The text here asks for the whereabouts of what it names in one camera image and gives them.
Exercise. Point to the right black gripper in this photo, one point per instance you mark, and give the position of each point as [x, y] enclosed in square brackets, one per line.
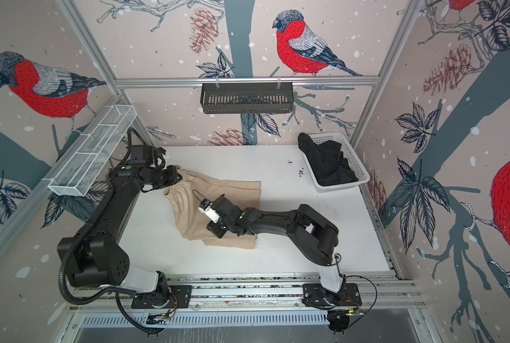
[216, 229]

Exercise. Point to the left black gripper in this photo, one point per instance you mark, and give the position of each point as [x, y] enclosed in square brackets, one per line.
[174, 176]

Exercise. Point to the beige drawstring shorts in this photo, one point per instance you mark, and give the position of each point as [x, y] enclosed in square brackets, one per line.
[227, 198]

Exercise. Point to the white plastic laundry basket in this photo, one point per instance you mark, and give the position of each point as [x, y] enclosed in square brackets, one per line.
[349, 153]

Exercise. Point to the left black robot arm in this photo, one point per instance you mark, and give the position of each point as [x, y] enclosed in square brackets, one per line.
[92, 261]

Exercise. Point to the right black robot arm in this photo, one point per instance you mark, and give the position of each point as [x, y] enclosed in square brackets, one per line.
[313, 235]

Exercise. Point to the black shorts in basket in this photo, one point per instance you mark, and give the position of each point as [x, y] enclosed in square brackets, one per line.
[327, 161]

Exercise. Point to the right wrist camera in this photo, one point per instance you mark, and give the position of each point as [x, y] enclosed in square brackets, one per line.
[205, 207]

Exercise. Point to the white wire mesh shelf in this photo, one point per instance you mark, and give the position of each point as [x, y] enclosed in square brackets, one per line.
[96, 146]

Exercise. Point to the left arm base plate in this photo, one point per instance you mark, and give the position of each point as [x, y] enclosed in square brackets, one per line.
[170, 297]

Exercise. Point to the black hanging wire basket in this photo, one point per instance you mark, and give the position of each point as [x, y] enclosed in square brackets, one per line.
[247, 98]

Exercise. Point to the horizontal aluminium frame bar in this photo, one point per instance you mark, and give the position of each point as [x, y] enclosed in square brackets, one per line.
[157, 83]

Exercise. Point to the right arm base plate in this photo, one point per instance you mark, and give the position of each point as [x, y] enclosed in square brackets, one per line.
[314, 295]

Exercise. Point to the aluminium mounting rail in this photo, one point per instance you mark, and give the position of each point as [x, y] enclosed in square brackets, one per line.
[286, 293]

